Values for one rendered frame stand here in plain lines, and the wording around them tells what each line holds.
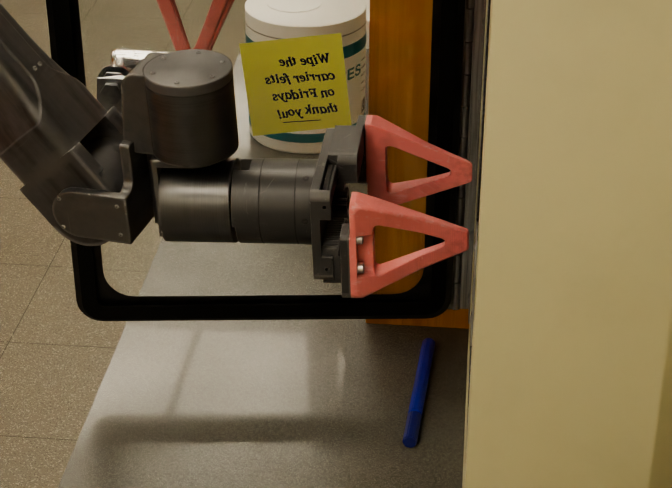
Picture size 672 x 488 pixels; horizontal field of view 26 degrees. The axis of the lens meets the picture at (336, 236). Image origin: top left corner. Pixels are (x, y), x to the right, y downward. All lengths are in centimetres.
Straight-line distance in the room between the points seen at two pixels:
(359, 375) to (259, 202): 31
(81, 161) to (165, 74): 9
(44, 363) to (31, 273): 36
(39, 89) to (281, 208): 18
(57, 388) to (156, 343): 162
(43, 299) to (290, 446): 205
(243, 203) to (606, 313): 26
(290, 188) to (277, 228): 3
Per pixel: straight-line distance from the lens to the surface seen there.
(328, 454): 113
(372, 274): 92
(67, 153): 97
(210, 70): 93
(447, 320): 127
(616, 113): 78
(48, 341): 302
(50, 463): 269
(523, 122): 77
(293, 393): 119
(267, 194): 95
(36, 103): 97
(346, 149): 96
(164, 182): 96
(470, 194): 115
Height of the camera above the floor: 163
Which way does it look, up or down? 29 degrees down
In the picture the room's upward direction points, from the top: straight up
